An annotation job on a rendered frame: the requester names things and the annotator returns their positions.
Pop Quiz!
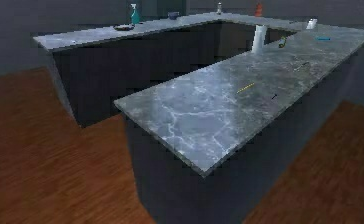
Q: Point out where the dark marble-topped kitchen counter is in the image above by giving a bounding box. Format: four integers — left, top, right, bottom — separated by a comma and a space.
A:
33, 11, 364, 224

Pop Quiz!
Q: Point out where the yellow pencil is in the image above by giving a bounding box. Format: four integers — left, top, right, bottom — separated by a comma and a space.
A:
236, 82, 256, 94

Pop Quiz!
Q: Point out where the dark round plate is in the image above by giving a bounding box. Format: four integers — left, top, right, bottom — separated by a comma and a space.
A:
113, 23, 135, 32

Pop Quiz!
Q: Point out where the teal spray bottle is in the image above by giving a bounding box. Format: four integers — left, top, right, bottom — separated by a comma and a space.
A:
130, 3, 141, 26

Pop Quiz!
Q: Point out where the white cup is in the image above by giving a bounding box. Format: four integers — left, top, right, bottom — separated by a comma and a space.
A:
305, 17, 318, 31

